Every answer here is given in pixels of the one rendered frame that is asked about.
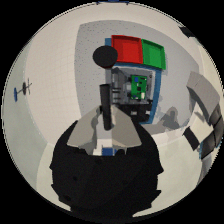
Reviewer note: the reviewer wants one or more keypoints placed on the green circuit board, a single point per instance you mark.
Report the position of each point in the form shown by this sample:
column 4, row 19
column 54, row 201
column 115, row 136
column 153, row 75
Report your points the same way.
column 138, row 87

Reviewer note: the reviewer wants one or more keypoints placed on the red bin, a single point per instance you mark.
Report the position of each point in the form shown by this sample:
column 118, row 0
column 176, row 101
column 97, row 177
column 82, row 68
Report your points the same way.
column 129, row 48

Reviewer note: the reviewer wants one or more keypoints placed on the green bin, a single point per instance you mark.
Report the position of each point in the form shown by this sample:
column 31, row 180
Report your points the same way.
column 154, row 54

